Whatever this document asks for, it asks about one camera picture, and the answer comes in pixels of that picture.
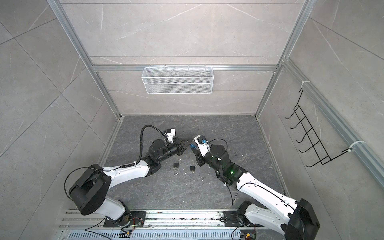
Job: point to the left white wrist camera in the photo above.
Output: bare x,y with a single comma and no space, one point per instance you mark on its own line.
169,135

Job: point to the aluminium front rail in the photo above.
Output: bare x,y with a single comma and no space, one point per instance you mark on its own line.
159,225

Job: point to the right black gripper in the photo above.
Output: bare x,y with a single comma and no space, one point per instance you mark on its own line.
200,159

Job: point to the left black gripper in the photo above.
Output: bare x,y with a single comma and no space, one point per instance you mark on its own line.
180,146

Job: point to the white wire mesh basket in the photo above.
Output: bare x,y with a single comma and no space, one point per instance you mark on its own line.
178,80

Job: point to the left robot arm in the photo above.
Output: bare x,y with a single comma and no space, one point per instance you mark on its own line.
89,192

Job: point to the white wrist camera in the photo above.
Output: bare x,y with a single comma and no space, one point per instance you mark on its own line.
201,144
169,135

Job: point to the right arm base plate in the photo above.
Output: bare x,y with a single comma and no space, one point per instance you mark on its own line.
233,219

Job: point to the black wire hook rack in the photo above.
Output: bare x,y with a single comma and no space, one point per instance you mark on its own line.
310,135

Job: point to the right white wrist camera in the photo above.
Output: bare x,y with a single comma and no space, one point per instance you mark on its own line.
201,144

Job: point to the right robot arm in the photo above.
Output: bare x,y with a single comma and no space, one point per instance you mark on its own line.
295,220

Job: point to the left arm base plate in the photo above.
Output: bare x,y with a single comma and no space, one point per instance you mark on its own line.
135,218

